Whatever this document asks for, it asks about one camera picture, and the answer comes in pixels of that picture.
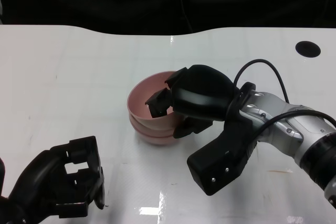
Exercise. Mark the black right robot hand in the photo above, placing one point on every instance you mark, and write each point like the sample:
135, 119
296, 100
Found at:
204, 93

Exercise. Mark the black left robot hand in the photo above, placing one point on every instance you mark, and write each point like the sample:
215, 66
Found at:
39, 182

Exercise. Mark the pink plastic bowl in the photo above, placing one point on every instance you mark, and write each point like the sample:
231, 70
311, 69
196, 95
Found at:
141, 130
147, 87
157, 142

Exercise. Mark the thin orange wood sliver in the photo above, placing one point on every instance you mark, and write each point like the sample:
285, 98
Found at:
281, 171

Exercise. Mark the black round table grommet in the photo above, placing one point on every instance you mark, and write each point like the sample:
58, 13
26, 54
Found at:
308, 49

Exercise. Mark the black left wrist camera housing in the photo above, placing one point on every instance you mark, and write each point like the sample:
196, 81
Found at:
1, 174

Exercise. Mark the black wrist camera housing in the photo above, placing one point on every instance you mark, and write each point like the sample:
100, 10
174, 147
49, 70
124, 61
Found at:
1, 174
218, 166

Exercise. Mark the black right wrist camera housing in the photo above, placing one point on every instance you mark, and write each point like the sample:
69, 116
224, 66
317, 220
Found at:
218, 166

